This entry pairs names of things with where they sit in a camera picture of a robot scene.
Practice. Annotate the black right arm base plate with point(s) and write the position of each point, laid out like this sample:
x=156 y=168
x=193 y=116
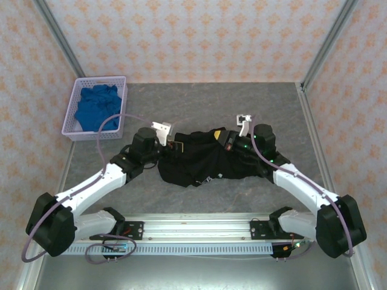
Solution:
x=257 y=229

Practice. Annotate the black printed t-shirt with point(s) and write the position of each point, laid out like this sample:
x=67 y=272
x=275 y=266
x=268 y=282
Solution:
x=199 y=163

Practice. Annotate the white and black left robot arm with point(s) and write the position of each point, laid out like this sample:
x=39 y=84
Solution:
x=90 y=187

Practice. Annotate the lavender plastic basket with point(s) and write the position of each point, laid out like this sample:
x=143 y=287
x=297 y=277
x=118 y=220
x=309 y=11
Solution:
x=72 y=99

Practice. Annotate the aluminium frame rail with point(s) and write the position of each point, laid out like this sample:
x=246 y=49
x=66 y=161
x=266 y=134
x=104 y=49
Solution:
x=362 y=275
x=28 y=276

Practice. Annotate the aluminium base rail beam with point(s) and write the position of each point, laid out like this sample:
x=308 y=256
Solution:
x=196 y=226

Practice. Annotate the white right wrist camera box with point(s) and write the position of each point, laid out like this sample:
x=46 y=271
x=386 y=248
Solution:
x=244 y=124

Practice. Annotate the aluminium table side rail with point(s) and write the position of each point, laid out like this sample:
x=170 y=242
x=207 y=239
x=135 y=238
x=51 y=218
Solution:
x=310 y=114
x=67 y=163

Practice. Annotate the aluminium corner post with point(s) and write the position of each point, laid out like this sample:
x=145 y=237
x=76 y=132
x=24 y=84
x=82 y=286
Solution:
x=60 y=39
x=329 y=39

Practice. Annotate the blue crumpled garment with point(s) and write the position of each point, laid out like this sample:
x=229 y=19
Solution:
x=96 y=105

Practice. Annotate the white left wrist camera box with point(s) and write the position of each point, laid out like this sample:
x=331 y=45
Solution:
x=163 y=130

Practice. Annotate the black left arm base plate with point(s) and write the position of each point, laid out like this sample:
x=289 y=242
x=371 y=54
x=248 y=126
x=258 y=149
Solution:
x=136 y=226

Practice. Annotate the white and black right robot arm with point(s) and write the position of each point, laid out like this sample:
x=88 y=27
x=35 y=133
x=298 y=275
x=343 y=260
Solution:
x=302 y=184

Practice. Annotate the grey metal sheet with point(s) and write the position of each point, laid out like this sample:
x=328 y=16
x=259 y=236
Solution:
x=196 y=272

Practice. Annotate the small circuit board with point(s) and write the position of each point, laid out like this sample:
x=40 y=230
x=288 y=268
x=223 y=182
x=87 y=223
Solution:
x=116 y=248
x=297 y=245

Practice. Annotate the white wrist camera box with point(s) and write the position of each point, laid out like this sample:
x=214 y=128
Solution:
x=244 y=124
x=163 y=130

